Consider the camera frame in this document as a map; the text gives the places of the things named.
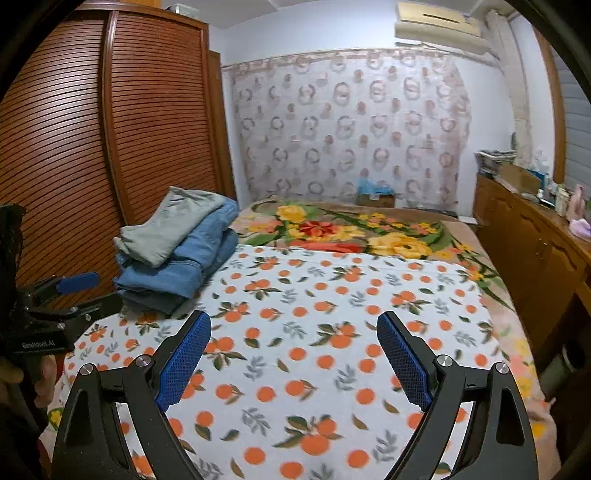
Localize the cardboard box with blue cloth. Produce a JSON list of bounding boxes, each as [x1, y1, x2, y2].
[[356, 168, 396, 208]]

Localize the stack of magazines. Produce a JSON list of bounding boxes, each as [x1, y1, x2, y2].
[[475, 150, 517, 179]]

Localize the circle-patterned curtain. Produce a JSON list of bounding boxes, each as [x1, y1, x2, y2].
[[226, 48, 471, 211]]

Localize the folded blue denim jeans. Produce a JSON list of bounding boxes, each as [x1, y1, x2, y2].
[[114, 197, 239, 315]]

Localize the pink item on sideboard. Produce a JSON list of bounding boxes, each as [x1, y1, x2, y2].
[[566, 185, 591, 243]]

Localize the person's left hand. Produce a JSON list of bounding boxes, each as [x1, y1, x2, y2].
[[0, 355, 57, 408]]

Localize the cardboard box on sideboard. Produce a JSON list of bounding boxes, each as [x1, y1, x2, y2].
[[496, 163, 541, 195]]

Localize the white wall air conditioner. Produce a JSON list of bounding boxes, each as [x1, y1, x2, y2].
[[394, 2, 490, 55]]

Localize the white orange-print blanket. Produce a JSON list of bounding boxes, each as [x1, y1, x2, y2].
[[58, 246, 502, 479]]

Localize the brown wooden sideboard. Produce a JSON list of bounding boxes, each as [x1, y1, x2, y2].
[[473, 175, 590, 368]]

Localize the brown louvered wardrobe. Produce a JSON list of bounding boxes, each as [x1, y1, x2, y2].
[[1, 1, 235, 309]]

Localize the grey-green pants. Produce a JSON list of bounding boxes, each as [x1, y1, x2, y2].
[[113, 186, 226, 268]]

